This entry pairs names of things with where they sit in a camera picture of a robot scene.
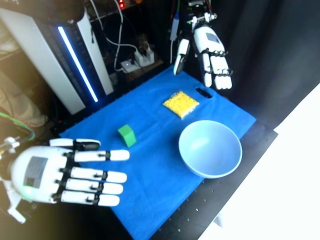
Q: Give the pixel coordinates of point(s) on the light blue bowl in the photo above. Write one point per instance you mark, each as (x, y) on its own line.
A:
(210, 150)

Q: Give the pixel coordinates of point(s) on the green block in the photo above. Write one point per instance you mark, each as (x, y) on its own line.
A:
(128, 136)

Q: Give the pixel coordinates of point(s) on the blue cloth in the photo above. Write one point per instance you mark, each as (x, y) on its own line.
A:
(155, 175)

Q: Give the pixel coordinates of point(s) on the white power adapter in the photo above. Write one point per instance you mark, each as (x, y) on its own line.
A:
(130, 66)

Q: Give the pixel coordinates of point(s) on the bag of yellow beads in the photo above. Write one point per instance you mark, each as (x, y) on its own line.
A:
(181, 103)

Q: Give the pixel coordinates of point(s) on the white column with blue light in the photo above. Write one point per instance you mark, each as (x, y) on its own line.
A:
(47, 57)

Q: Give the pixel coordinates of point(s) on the small black object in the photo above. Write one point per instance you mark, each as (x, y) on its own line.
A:
(203, 93)

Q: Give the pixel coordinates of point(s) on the beige fabric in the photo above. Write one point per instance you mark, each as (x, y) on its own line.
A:
(17, 105)

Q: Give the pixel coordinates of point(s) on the white power strip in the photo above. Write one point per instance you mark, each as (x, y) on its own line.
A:
(144, 56)

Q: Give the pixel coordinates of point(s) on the black curtain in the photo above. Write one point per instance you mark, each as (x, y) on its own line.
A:
(270, 45)

